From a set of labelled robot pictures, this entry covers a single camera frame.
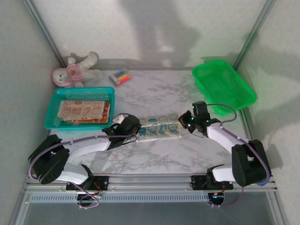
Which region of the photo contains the blue bunny print towel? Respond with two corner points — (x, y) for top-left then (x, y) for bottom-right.
(135, 112), (183, 143)

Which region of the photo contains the orange flower print towel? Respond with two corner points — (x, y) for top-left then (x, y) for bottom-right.
(64, 102), (111, 125)

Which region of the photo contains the green plastic mesh basket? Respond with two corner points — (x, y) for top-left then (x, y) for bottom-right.
(192, 60), (257, 117)

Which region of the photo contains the orange bunny print towel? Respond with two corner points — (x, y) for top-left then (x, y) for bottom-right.
(57, 99), (106, 120)

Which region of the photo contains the right arm base electronics board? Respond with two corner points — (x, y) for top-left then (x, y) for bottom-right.
(208, 192), (225, 207)

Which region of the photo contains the left arm base electronics board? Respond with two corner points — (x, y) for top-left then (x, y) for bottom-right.
(77, 193), (103, 208)

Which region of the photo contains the pack of coloured markers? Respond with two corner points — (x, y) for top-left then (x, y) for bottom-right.
(108, 67), (134, 87)

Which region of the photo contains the teal plastic mesh basket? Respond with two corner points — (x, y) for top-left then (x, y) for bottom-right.
(44, 87), (116, 131)

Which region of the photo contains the white pink plush toy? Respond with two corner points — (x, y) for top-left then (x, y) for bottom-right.
(52, 51), (100, 89)

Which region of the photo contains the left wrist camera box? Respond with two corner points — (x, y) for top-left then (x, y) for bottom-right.
(112, 113), (132, 125)

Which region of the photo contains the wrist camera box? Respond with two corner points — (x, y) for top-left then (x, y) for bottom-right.
(192, 101), (211, 120)
(112, 113), (132, 125)

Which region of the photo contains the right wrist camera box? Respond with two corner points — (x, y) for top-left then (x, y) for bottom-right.
(192, 101), (211, 120)

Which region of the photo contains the aluminium table side rail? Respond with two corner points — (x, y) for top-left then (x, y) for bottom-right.
(228, 69), (258, 165)

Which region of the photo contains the aluminium mounting rail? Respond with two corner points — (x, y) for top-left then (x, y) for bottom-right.
(22, 173), (278, 194)

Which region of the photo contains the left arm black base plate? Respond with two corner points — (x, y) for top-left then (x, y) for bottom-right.
(66, 175), (110, 191)

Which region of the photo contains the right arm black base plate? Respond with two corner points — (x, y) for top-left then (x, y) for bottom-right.
(191, 175), (234, 190)

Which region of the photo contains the grey slotted cable duct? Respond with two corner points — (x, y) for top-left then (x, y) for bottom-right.
(28, 194), (211, 203)

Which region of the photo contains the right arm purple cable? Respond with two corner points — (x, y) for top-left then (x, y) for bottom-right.
(203, 103), (272, 209)

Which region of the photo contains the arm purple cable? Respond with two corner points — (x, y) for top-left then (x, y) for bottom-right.
(28, 113), (141, 210)
(203, 103), (272, 209)

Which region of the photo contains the aluminium frame post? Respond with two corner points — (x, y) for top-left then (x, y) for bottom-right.
(231, 0), (278, 73)
(22, 0), (68, 68)

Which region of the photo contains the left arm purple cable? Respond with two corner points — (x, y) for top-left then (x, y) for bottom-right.
(28, 113), (141, 210)

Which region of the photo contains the aluminium frame leg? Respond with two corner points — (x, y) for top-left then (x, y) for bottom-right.
(9, 193), (30, 225)
(267, 192), (290, 225)

